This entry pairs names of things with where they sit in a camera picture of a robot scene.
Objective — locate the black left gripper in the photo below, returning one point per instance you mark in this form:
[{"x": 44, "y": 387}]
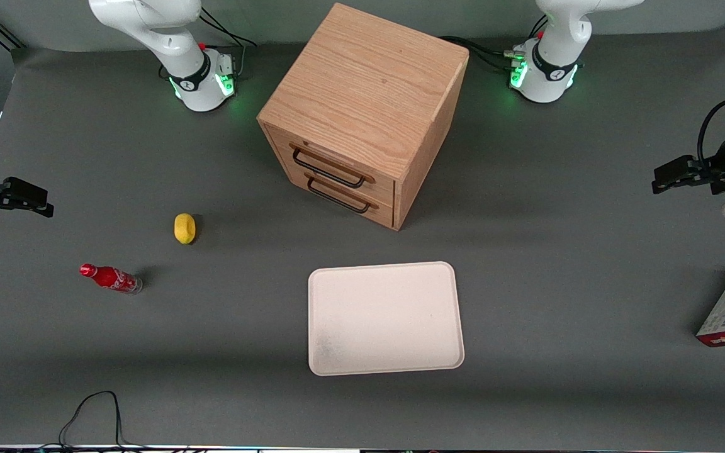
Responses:
[{"x": 717, "y": 178}]

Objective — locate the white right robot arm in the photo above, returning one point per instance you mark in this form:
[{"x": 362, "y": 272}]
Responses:
[{"x": 167, "y": 38}]

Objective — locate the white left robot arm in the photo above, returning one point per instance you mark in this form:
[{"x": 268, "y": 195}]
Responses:
[{"x": 554, "y": 63}]

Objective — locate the beige plastic tray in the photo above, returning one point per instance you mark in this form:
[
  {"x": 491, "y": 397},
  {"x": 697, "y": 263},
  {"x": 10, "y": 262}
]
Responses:
[{"x": 384, "y": 318}]

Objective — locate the red cola bottle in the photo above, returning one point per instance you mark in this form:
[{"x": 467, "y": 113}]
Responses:
[{"x": 111, "y": 278}]

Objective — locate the yellow lemon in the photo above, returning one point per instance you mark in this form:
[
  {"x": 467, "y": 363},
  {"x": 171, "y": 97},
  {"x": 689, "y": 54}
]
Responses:
[{"x": 184, "y": 228}]

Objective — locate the wooden drawer front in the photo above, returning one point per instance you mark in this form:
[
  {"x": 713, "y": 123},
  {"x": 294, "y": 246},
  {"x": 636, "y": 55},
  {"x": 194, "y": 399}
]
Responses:
[
  {"x": 381, "y": 189},
  {"x": 382, "y": 212}
]

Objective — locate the wooden drawer cabinet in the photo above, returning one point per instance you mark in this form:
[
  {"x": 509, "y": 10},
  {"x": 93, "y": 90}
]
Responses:
[{"x": 369, "y": 88}]

